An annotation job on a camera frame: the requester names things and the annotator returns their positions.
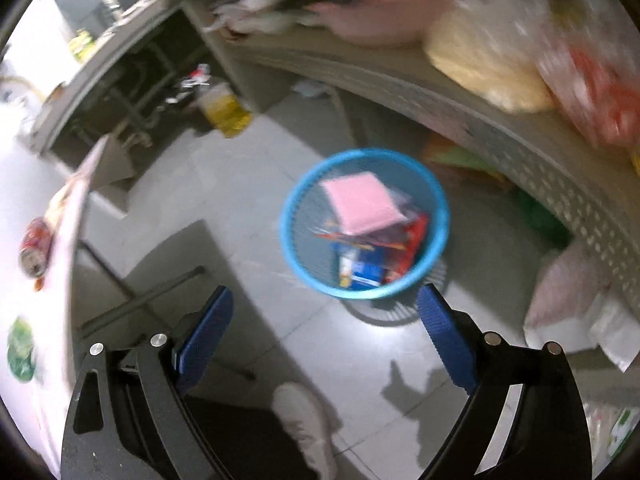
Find red cartoon can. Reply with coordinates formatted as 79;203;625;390
19;216;53;278

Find pink printed tablecloth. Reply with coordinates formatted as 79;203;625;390
0;135;108;471

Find dark ceramic jar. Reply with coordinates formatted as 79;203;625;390
170;65;213;106

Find white floor cloth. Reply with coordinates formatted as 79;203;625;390
292;80;333;98

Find yellow filled plastic bag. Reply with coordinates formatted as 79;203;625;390
425;2;556;113

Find yellow dish soap bottle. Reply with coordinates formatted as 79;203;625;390
70;30;98;63

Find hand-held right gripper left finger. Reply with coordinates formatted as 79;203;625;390
60;285;235;480

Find green plastic bottle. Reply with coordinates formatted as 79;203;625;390
6;316;37;383

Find black trouser leg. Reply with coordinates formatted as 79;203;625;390
185;395;321;480

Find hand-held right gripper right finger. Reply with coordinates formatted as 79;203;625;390
416;282;593;480

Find perforated edge shelf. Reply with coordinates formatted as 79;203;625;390
185;0;640;306

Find white shoe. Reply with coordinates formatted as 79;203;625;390
272;382;337;480

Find colourful floor mat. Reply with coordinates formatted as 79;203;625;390
422;135;516;196

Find blue mesh basket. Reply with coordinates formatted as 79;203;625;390
278;147;449;301

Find pink packet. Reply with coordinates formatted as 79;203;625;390
320;171;408;237

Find clear bag with red contents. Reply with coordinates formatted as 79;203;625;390
537;25;640;148

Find cooking oil bottle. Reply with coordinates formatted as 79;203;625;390
197;82;253;138

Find pink plastic basin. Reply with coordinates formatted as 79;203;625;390
307;0;453;48

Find sink drain pipes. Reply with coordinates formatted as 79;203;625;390
107;45;181;148

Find concrete kitchen counter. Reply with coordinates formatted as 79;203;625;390
27;2;186;153

